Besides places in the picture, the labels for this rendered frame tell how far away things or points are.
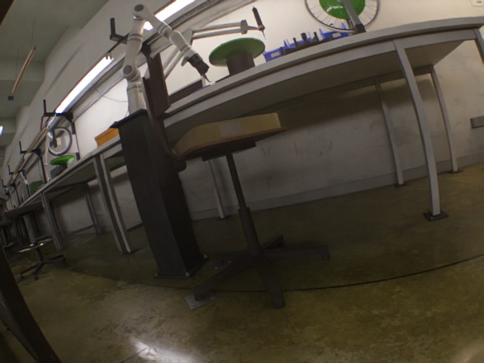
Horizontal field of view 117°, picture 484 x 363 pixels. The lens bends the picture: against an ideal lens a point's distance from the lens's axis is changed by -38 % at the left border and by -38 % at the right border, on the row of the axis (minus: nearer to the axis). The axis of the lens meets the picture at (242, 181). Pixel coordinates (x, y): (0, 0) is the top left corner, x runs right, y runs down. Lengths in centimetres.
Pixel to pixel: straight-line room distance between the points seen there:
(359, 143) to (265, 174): 88
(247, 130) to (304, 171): 134
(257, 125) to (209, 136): 18
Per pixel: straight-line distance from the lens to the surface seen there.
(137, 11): 157
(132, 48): 144
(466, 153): 237
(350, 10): 159
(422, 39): 132
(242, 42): 121
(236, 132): 77
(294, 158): 208
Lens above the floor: 47
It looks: 4 degrees down
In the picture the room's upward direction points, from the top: 15 degrees counter-clockwise
